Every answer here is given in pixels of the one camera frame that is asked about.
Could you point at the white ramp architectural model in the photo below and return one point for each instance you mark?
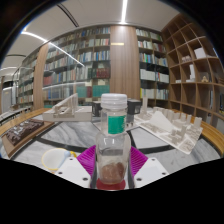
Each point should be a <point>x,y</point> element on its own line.
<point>66,111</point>

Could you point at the curved wooden bench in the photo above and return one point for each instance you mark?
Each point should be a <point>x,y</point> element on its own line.
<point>215,135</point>

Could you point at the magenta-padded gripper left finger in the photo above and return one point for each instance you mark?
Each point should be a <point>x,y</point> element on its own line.
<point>75,170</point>

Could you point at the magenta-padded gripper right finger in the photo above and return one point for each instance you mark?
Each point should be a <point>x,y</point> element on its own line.
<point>150,168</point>

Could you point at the clear plastic bottle white cap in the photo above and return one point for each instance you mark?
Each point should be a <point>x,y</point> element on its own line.
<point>113,143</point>

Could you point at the brown relief site model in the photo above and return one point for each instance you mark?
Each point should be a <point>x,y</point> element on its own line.
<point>23,131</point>

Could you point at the straight ceiling light strip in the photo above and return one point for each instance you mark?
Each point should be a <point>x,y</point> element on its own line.
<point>124,10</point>

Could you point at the white city architectural model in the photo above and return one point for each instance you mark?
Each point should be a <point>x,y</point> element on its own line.
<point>170,128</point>

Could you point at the wooden bookshelf full of books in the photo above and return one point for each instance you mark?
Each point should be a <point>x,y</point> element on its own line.
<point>80,66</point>

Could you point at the wooden cubby shelf unit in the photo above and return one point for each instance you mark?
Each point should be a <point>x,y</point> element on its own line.
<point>196,80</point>

